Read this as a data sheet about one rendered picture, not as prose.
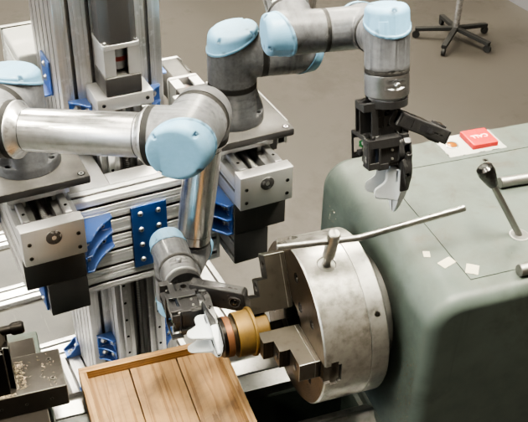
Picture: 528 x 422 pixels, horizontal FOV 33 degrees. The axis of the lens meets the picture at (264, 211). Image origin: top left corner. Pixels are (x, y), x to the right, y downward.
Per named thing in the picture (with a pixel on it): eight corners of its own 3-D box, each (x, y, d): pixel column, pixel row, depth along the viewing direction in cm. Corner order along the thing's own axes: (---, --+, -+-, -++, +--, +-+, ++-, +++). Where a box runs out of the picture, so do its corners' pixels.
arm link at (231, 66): (201, 69, 214) (200, 16, 206) (256, 64, 216) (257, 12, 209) (211, 93, 204) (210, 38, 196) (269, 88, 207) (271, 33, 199)
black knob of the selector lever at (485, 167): (489, 179, 160) (494, 156, 158) (499, 189, 158) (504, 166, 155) (469, 183, 159) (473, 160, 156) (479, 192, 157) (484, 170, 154)
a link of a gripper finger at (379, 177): (361, 208, 162) (361, 160, 158) (391, 203, 163) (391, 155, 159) (369, 214, 159) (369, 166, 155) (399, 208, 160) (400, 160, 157)
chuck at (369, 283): (313, 293, 195) (335, 192, 171) (370, 419, 175) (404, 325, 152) (298, 296, 194) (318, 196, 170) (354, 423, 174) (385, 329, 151)
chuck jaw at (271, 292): (300, 300, 173) (290, 239, 172) (309, 303, 168) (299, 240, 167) (245, 311, 170) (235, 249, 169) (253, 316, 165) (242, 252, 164)
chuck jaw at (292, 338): (314, 317, 167) (339, 359, 157) (313, 337, 170) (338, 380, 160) (257, 330, 164) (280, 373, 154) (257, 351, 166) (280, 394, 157)
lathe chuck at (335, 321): (298, 296, 194) (318, 196, 170) (354, 423, 174) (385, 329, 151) (258, 305, 191) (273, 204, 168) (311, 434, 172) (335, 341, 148)
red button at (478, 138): (483, 135, 194) (484, 126, 193) (497, 148, 190) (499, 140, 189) (458, 139, 193) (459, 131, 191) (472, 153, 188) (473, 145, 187)
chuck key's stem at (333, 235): (319, 280, 161) (330, 239, 152) (316, 270, 162) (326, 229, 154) (331, 278, 161) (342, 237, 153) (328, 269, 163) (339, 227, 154)
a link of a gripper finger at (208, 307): (209, 338, 165) (197, 308, 172) (218, 337, 166) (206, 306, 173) (209, 319, 163) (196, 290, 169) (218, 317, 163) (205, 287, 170)
